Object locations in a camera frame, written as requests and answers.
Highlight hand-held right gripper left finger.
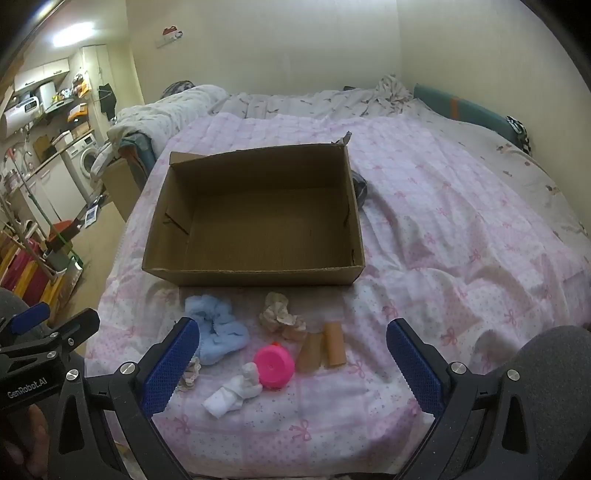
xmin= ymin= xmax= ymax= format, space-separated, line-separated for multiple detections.
xmin=46 ymin=316 xmax=204 ymax=480

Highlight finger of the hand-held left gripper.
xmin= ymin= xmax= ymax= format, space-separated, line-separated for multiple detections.
xmin=0 ymin=302 xmax=51 ymax=337
xmin=28 ymin=308 xmax=101 ymax=366

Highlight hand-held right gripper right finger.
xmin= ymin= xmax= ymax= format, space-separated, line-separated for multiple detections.
xmin=386 ymin=318 xmax=555 ymax=480

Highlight small beige scrunchie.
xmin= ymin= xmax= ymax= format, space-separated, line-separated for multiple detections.
xmin=178 ymin=355 xmax=202 ymax=393

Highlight light blue fluffy cloth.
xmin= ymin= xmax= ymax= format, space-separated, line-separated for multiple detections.
xmin=185 ymin=295 xmax=250 ymax=366

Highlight white sock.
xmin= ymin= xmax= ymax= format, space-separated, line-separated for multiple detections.
xmin=202 ymin=362 xmax=264 ymax=420

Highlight pink rubber duck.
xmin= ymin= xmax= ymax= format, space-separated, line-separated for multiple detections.
xmin=253 ymin=342 xmax=296 ymax=391

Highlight tan silicone cup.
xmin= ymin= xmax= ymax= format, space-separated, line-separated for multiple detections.
xmin=295 ymin=331 xmax=324 ymax=373

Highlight cardboard box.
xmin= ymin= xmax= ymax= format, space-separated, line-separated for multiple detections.
xmin=141 ymin=142 xmax=366 ymax=288

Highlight person's left hand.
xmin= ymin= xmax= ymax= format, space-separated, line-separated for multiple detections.
xmin=0 ymin=406 xmax=51 ymax=480

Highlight red suitcase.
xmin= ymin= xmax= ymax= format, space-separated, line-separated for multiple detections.
xmin=0 ymin=249 xmax=42 ymax=305

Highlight tan cardboard tube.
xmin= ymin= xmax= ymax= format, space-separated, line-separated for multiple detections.
xmin=322 ymin=322 xmax=347 ymax=368

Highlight large beige scrunchie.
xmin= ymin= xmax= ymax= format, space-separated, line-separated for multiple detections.
xmin=259 ymin=292 xmax=308 ymax=342

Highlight pink bow-print blanket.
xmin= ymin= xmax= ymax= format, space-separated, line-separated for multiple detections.
xmin=85 ymin=113 xmax=591 ymax=478

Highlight person's right leg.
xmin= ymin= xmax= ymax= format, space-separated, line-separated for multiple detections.
xmin=489 ymin=323 xmax=591 ymax=480

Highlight white washing machine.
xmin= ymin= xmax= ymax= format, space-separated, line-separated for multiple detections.
xmin=62 ymin=134 xmax=105 ymax=204

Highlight dark striped cloth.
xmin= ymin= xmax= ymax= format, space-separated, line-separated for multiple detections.
xmin=351 ymin=173 xmax=370 ymax=208

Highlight white water heater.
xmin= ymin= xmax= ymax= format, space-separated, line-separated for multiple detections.
xmin=2 ymin=95 xmax=40 ymax=137

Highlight black hanging garment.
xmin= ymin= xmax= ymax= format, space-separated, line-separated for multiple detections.
xmin=98 ymin=83 xmax=116 ymax=118

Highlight white quilt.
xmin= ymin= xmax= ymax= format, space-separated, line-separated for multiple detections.
xmin=107 ymin=84 xmax=229 ymax=153

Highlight dark patterned cushion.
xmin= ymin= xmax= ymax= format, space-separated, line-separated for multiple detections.
xmin=505 ymin=115 xmax=533 ymax=155

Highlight teal pillow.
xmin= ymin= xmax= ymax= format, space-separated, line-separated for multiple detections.
xmin=413 ymin=83 xmax=518 ymax=144

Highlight pale printed bed sheet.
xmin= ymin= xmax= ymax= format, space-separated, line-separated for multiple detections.
xmin=210 ymin=74 xmax=591 ymax=273

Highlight ceiling light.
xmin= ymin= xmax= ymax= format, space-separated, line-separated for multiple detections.
xmin=52 ymin=18 xmax=86 ymax=47

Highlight white wall cabinets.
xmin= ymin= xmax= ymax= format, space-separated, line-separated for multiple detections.
xmin=13 ymin=58 xmax=72 ymax=93

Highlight wall hook rack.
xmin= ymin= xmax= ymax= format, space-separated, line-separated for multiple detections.
xmin=157 ymin=25 xmax=184 ymax=49

